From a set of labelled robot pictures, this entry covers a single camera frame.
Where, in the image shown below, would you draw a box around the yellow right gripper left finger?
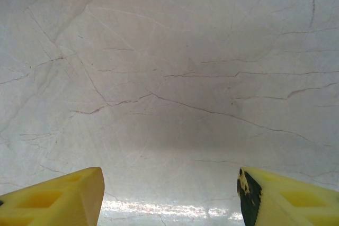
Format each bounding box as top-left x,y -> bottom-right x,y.
0,167 -> 106,226

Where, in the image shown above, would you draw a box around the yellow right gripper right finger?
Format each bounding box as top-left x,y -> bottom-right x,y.
237,167 -> 339,226

